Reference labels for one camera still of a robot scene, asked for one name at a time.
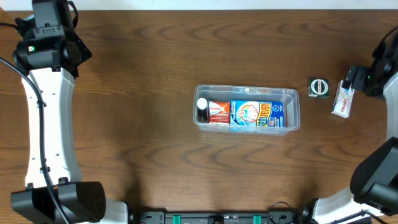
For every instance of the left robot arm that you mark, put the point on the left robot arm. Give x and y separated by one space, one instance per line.
54 189

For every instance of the black bottle white cap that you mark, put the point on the black bottle white cap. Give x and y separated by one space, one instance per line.
202 110

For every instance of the clear plastic container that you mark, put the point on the clear plastic container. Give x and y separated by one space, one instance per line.
223 93

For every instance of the red Panadol box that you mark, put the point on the red Panadol box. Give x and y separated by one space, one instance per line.
219 112

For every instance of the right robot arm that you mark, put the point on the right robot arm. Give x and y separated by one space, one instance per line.
373 188

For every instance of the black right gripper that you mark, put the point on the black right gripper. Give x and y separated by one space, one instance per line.
354 75

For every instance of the blue Kool Fever box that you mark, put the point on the blue Kool Fever box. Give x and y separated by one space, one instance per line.
263 114

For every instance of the white Panadol box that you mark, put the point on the white Panadol box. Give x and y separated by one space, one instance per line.
343 101

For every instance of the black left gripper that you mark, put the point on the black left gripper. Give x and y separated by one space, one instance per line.
82 51

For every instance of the black mounting rail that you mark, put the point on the black mounting rail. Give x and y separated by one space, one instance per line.
161 217

